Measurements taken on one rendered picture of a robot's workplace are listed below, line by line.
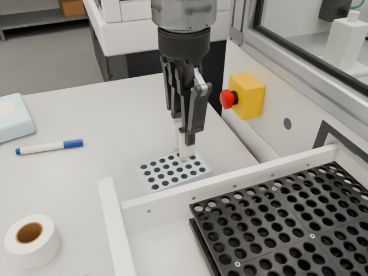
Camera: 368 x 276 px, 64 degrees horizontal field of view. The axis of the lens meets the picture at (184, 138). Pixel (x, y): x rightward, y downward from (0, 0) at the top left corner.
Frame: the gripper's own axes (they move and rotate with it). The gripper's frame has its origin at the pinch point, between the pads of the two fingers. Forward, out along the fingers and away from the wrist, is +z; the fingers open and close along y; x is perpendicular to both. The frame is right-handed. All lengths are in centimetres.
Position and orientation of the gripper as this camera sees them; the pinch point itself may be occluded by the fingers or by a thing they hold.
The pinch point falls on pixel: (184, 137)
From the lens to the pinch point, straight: 54.1
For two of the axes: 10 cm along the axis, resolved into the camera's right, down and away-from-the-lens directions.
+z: 0.0, 7.8, 6.2
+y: 4.5, 5.5, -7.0
